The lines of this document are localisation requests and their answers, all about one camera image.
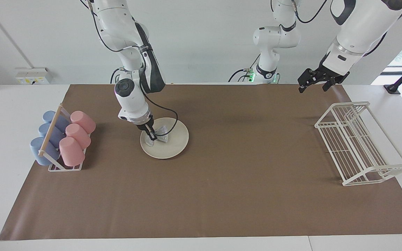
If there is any blue plastic cup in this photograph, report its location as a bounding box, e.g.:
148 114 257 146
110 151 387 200
38 123 65 147
43 111 70 132
30 137 61 166

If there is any white power strip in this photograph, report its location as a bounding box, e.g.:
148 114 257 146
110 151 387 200
15 67 53 85

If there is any clear plastic packet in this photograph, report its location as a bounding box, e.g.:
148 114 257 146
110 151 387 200
145 125 169 145

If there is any black left base cable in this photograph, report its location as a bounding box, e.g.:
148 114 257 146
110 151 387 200
228 54 261 83

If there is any cup rack with wooden handle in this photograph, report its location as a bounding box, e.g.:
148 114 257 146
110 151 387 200
38 105 91 172

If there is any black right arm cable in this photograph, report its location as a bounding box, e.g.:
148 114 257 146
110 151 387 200
81 0 179 136

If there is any white wire dish rack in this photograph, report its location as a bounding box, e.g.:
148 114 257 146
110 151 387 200
314 101 402 187

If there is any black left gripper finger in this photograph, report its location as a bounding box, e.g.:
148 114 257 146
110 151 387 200
298 69 322 93
322 79 340 92

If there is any brown table mat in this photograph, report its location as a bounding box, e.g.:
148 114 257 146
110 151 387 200
0 84 402 241

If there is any pink plastic cup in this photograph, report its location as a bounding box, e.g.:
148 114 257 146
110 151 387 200
65 123 91 149
59 137 85 167
70 111 96 134

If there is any cream round plate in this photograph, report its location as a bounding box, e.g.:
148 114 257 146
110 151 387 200
140 117 189 159

